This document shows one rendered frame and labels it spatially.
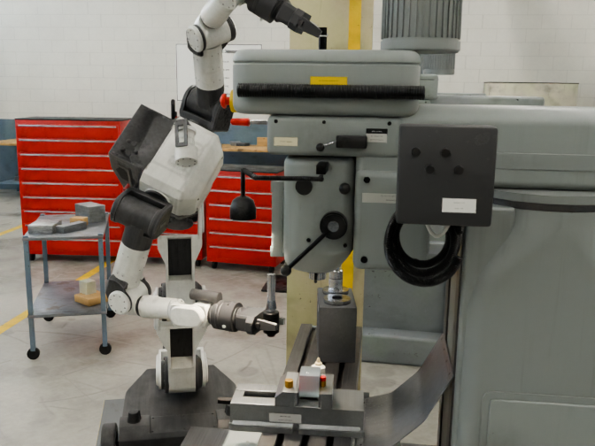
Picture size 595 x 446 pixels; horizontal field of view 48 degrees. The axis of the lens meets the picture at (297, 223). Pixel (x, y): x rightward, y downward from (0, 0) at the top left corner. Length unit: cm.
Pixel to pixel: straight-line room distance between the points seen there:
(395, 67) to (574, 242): 59
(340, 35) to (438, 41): 185
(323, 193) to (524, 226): 50
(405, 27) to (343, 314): 93
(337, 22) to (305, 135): 189
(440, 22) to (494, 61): 921
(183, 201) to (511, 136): 97
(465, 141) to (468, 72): 944
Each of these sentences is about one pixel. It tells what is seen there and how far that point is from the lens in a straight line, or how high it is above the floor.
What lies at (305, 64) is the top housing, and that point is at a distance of 168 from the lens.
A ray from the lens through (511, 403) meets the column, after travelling 179.
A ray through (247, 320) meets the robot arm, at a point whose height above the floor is 115.
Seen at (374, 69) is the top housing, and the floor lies 184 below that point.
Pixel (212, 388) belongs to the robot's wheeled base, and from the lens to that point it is 290.
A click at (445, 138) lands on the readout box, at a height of 170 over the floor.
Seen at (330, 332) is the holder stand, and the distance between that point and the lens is 219.
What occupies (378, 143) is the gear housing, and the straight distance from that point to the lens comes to 168.
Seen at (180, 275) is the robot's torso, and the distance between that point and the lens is 251.
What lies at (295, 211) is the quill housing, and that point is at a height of 148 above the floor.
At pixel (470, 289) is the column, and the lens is 172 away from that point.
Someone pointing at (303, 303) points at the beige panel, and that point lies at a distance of 373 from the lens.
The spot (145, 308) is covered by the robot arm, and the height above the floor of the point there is 113.
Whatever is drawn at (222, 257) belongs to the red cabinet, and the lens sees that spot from 671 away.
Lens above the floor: 180
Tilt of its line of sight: 11 degrees down
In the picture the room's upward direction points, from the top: 1 degrees clockwise
